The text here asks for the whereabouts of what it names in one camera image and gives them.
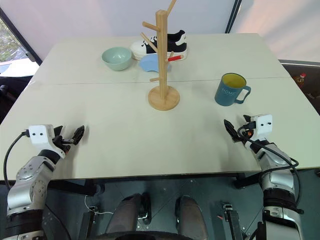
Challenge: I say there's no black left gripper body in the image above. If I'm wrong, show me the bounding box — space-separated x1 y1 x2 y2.
51 135 77 158

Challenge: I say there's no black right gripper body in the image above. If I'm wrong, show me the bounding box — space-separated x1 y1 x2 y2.
237 121 257 145

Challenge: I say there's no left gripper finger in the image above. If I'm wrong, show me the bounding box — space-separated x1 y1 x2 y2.
72 124 86 146
53 125 64 139

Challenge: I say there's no wooden mug tree stand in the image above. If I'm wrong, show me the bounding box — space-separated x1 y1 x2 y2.
142 0 185 112

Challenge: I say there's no small red and white figure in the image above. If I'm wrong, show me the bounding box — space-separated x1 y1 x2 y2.
294 72 308 88

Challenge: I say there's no pale green bowl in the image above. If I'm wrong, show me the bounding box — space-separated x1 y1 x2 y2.
101 46 133 72

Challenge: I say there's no black floor stand block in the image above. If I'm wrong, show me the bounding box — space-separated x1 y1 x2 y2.
79 205 99 240
221 203 244 240

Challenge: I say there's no dark grey rounded leg shape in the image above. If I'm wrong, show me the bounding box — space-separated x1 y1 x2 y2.
106 193 145 240
174 194 210 240

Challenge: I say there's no white and black sneaker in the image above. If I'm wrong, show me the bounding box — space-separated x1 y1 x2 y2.
129 29 189 61

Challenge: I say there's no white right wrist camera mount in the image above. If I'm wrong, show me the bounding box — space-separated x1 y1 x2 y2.
253 114 274 141

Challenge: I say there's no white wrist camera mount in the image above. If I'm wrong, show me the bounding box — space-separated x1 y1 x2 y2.
28 123 55 151
253 114 274 141

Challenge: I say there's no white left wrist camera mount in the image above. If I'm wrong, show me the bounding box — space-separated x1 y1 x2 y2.
28 123 55 151

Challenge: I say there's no teal mug with handle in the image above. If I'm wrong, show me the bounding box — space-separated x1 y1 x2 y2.
214 72 252 107

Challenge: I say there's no black table frame bar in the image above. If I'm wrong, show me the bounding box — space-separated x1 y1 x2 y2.
46 178 105 197
233 171 264 190

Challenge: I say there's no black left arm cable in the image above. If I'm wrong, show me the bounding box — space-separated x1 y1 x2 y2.
3 129 31 190

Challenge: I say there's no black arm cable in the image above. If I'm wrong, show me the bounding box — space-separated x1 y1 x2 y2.
3 129 31 190
236 124 302 213

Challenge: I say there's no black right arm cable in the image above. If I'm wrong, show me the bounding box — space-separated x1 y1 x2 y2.
236 124 302 213

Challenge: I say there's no thin white wire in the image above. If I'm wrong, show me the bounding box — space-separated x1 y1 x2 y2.
84 194 115 216

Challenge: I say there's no black slanted window frame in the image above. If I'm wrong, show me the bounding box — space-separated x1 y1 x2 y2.
0 6 43 65

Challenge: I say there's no black slanted post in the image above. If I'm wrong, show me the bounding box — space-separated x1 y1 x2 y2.
224 0 243 34

